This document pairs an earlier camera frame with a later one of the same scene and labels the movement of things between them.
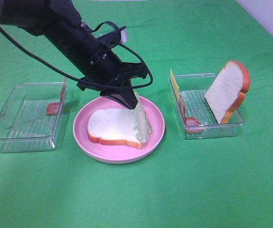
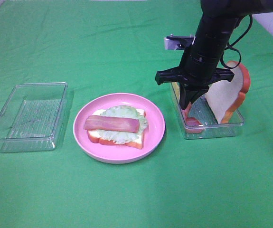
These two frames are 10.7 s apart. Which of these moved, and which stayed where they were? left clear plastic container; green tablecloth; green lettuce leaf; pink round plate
Moved: green lettuce leaf
Stayed: pink round plate; green tablecloth; left clear plastic container
